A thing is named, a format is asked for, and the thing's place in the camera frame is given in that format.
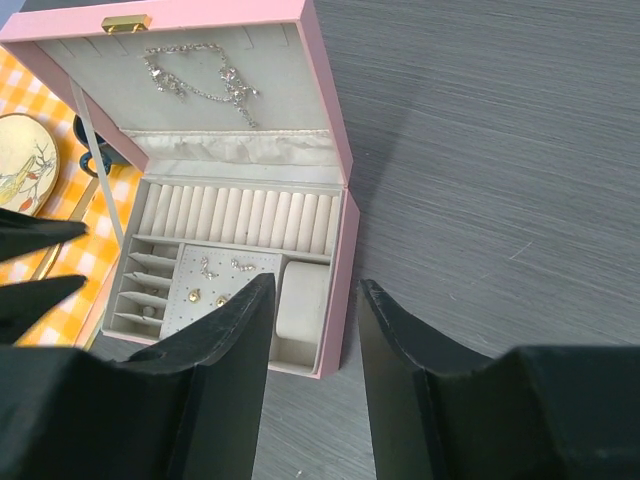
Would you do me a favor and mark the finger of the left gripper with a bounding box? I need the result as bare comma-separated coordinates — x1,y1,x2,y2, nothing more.
0,275,87,344
0,208,88,262

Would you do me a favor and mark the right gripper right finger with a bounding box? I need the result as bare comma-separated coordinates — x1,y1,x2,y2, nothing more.
357,280,639,479

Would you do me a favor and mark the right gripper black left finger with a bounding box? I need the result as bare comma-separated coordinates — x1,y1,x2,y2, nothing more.
1,273,276,479

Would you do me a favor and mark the small silver pink earring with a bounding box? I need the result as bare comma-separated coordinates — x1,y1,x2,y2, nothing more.
200,257,218,280

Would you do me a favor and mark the pink jewelry box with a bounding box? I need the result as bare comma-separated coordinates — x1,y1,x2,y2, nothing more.
1,1,359,378

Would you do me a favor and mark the small gold earring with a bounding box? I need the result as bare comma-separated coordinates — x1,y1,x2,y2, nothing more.
188,288,201,303

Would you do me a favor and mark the gold black knife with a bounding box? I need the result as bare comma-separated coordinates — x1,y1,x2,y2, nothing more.
29,177,100,284

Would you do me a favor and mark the bird pattern ceramic plate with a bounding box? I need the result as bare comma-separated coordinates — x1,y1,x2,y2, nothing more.
0,113,60,216

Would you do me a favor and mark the yellow checkered cloth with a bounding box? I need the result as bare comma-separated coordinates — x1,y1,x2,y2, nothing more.
0,44,146,348

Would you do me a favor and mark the dark blue mug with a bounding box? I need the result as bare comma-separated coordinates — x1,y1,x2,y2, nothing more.
72,113,132,178

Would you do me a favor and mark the silver necklace in lid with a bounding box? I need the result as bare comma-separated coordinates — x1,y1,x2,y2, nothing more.
143,42,261,129

